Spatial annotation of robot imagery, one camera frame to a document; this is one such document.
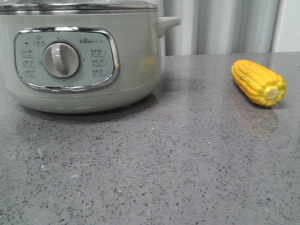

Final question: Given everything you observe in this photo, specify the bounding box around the white pleated curtain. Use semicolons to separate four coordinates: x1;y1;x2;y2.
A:
150;0;300;56

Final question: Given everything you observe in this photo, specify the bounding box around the glass pot lid steel rim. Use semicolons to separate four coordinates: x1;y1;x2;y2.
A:
0;0;157;11

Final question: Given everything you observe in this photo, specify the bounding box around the grey round control knob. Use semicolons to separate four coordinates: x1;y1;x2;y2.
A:
43;42;81;79

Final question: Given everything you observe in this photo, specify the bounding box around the yellow corn cob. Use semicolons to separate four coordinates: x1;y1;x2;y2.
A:
231;60;287;107

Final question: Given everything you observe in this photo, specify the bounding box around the light green electric cooking pot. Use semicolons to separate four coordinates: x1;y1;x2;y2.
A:
0;9;181;114

